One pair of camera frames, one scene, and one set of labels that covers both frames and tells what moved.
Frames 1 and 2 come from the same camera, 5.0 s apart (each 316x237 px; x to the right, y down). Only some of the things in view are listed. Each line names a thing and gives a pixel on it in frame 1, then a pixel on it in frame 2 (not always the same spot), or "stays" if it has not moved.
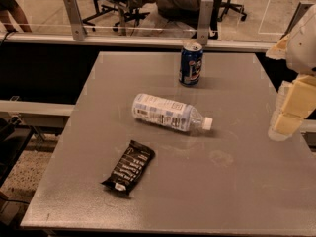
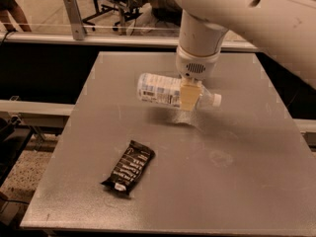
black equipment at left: (14, 136) stays
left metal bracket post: (75, 21) stays
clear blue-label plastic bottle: (168, 114) -> (166, 91)
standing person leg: (8, 3) stays
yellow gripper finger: (296, 100) -> (190, 93)
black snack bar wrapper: (131, 167) stays
